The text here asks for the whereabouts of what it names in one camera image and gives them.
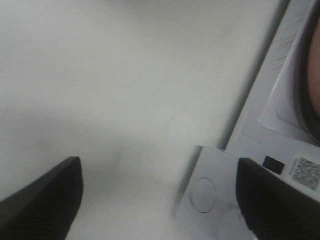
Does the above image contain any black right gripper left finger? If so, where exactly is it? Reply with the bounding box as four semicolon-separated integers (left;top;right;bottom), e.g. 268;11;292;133
0;156;83;240

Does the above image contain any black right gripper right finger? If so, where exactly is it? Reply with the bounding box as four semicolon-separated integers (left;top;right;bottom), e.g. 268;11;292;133
236;158;320;240

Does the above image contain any white round door button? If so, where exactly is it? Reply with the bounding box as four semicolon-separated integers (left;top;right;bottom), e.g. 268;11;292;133
190;177;217;214

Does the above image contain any white microwave knob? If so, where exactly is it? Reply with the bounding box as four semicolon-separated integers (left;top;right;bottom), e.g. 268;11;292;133
219;209;254;240

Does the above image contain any pink round plate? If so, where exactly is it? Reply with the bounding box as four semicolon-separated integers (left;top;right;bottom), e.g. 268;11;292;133
307;25;320;116

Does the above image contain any white warning label sticker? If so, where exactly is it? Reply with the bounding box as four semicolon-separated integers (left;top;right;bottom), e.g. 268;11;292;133
286;152;320;193

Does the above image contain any white microwave oven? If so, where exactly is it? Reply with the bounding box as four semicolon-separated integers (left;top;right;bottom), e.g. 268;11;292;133
176;0;320;240

